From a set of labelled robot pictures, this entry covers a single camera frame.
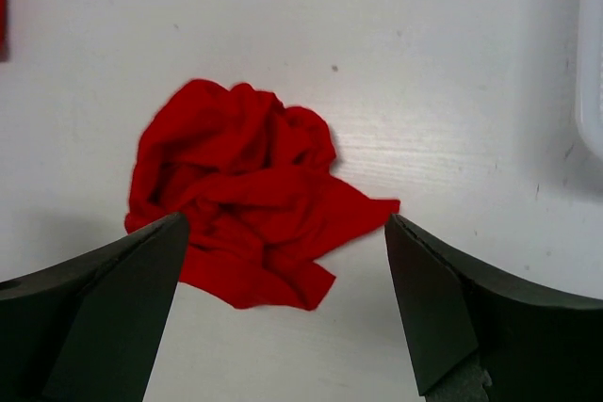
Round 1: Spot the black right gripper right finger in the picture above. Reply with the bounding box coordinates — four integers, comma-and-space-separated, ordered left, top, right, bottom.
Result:
384, 215, 602, 401

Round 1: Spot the white plastic basket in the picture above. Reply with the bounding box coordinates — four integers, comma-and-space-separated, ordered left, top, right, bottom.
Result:
575, 0, 602, 160

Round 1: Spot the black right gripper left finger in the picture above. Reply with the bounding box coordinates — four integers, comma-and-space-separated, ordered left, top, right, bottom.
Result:
1, 213, 189, 402

